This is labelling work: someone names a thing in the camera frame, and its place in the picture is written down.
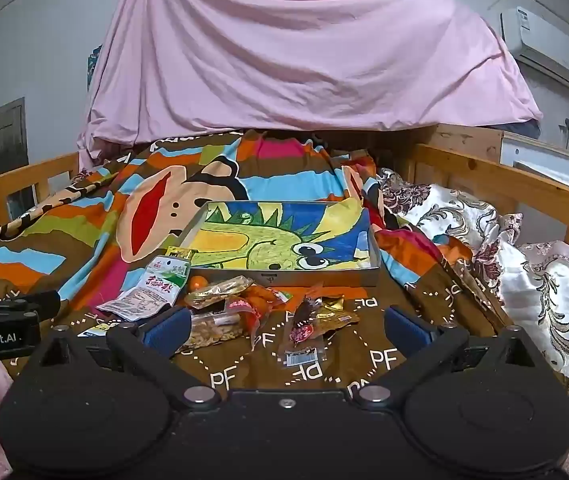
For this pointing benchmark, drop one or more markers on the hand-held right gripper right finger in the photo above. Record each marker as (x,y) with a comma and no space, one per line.
(407,332)

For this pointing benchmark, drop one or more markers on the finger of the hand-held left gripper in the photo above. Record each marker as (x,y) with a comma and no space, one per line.
(14,304)

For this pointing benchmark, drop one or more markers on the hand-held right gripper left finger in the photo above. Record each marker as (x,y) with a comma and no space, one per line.
(167,332)

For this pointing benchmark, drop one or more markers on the white air conditioner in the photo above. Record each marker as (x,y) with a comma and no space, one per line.
(544,40)

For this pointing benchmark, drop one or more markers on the wooden bed rail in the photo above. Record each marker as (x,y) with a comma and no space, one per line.
(14,175)
(514,180)

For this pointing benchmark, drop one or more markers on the orange red snack packet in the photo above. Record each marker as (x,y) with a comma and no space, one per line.
(254,305)

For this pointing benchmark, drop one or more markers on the dark red meat snack packet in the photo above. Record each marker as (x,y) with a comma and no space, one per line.
(302,330)

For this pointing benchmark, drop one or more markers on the green yellow snack packet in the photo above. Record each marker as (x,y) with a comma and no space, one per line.
(179,254)

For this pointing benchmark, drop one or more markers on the white floral quilt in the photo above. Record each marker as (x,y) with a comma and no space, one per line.
(539,280)

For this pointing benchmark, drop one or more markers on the pink bed sheet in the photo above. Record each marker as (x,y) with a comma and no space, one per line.
(289,60)

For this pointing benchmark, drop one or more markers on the clear peanut brittle packet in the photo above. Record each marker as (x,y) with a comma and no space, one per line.
(209,335)
(214,292)

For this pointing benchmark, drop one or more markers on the white printed snack packet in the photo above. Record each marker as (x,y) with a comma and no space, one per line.
(132,305)

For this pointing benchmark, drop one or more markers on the grey tray with dinosaur drawing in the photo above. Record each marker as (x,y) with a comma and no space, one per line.
(324,276)

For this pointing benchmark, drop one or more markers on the printed monkey blanket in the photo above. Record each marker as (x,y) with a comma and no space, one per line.
(89,200)

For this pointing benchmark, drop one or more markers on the small orange mandarin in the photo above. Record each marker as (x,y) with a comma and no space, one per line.
(198,283)

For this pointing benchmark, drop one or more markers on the wooden headboard box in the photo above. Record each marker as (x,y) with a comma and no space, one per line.
(459,140)

